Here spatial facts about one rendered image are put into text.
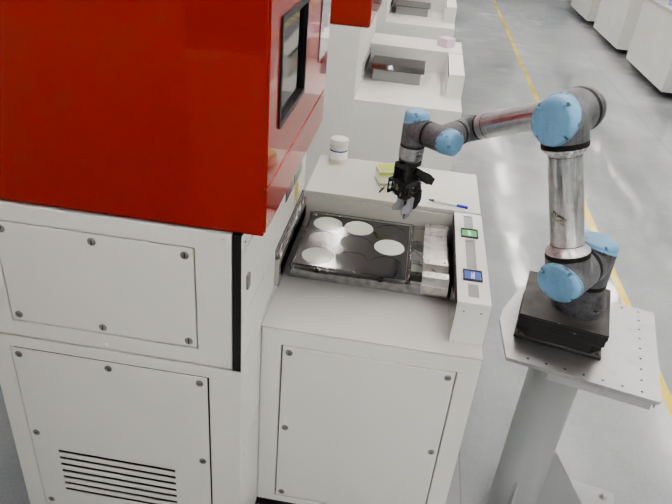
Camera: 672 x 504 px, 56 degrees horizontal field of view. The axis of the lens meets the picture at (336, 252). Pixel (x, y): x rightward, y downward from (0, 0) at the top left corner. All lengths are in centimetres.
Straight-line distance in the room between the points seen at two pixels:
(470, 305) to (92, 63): 111
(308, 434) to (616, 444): 142
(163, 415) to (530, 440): 115
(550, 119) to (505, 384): 169
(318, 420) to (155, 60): 118
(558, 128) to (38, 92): 116
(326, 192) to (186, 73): 103
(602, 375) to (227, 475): 109
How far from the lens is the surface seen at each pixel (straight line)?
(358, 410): 197
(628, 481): 286
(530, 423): 219
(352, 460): 213
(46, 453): 218
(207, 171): 140
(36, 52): 147
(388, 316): 190
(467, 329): 183
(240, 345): 162
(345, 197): 225
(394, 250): 207
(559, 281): 174
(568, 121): 160
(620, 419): 311
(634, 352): 205
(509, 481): 238
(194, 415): 183
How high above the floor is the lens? 194
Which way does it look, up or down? 31 degrees down
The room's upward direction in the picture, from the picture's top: 5 degrees clockwise
